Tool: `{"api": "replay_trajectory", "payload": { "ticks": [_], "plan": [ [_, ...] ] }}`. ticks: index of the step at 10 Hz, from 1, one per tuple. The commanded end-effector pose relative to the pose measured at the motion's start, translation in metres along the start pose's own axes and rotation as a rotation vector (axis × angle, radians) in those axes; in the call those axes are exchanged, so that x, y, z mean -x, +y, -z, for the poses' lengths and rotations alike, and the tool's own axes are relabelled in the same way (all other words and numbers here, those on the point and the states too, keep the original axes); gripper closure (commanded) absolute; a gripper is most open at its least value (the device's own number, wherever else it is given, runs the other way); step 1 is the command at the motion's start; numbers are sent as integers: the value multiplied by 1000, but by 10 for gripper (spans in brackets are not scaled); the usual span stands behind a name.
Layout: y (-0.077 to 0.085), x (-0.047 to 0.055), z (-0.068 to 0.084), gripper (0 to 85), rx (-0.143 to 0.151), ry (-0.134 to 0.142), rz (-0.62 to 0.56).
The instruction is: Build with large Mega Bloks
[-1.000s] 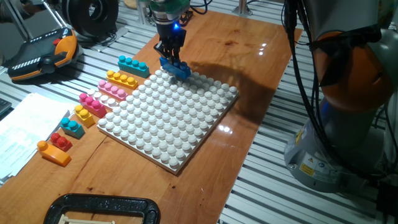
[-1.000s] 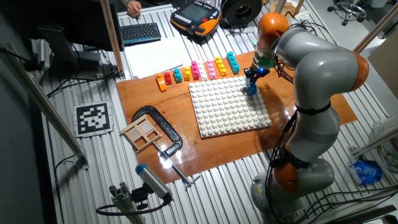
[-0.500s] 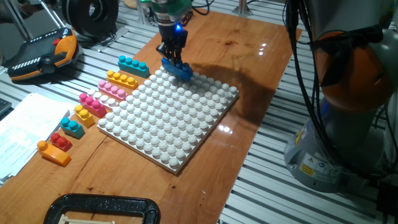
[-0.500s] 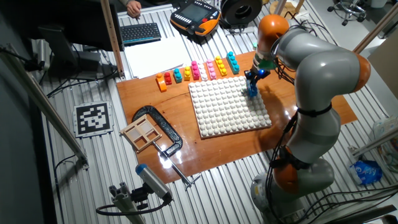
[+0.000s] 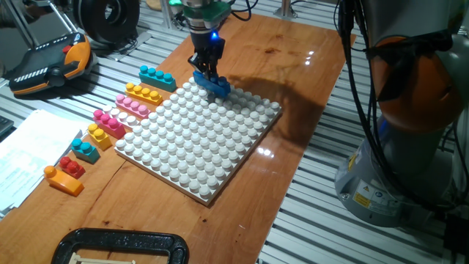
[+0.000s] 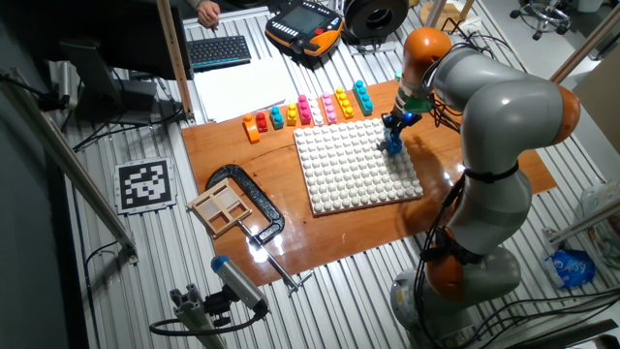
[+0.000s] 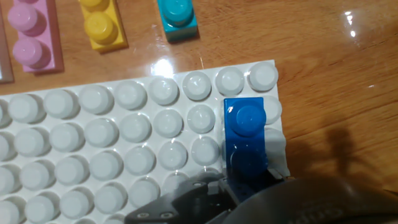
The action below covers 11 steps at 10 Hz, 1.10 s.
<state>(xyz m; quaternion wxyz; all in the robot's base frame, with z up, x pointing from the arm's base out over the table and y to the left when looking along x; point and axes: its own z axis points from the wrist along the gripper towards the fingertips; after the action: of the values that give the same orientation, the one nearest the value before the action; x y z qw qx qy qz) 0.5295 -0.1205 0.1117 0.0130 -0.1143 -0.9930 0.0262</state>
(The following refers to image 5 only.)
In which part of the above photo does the light pink four-stud block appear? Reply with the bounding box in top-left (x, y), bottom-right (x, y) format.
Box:
top-left (115, 93), bottom-right (152, 120)

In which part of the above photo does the black computer keyboard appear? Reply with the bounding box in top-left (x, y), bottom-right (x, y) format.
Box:
top-left (0, 115), bottom-right (15, 139)

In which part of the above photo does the black round spool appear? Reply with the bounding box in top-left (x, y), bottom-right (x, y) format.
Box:
top-left (72, 0), bottom-right (141, 47)

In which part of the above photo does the silver metal post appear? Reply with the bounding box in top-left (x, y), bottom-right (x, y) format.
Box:
top-left (273, 0), bottom-right (299, 20)

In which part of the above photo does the white studded baseplate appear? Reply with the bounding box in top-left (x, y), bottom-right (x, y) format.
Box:
top-left (114, 76), bottom-right (282, 206)

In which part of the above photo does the grey metal stand leg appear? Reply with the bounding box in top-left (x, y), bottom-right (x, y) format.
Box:
top-left (2, 0), bottom-right (40, 48)

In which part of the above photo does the white four-stud block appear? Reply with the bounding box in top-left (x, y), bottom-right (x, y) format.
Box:
top-left (102, 104), bottom-right (139, 129)

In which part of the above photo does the magenta three-stud block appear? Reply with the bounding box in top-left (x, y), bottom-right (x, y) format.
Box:
top-left (92, 109), bottom-right (127, 140)

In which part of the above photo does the red two-stud block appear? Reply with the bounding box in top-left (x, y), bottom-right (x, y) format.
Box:
top-left (59, 156), bottom-right (86, 180)

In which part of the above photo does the yellow four-stud block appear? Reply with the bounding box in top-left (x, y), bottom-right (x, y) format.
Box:
top-left (125, 82), bottom-right (164, 106)

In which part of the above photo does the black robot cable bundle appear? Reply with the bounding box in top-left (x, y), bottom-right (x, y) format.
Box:
top-left (332, 0), bottom-right (391, 208)

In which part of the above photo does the black C-clamp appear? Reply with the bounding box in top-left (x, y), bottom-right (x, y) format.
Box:
top-left (51, 227), bottom-right (190, 264)

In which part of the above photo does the white paper stack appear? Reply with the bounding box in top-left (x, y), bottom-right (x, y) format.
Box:
top-left (0, 109), bottom-right (84, 218)

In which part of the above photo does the blue four-stud block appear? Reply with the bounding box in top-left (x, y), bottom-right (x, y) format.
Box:
top-left (193, 70), bottom-right (232, 98)

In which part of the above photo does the orange sloped block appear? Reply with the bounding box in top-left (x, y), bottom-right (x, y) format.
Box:
top-left (43, 165), bottom-right (85, 197)

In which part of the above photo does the teal two-stud block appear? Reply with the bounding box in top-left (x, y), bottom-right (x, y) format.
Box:
top-left (70, 138), bottom-right (101, 164)

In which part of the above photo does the orange and black teach pendant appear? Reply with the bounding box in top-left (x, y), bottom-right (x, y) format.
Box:
top-left (9, 32), bottom-right (92, 97)

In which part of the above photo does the teal four-stud block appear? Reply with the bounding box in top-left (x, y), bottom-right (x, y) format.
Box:
top-left (139, 65), bottom-right (177, 93)

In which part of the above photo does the yellow two-stud block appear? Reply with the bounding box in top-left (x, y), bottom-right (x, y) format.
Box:
top-left (86, 122), bottom-right (113, 152)

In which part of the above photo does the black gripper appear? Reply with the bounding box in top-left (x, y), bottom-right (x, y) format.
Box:
top-left (188, 29), bottom-right (226, 81)

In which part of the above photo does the wooden work board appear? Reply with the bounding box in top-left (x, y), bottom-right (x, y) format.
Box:
top-left (0, 12), bottom-right (357, 264)

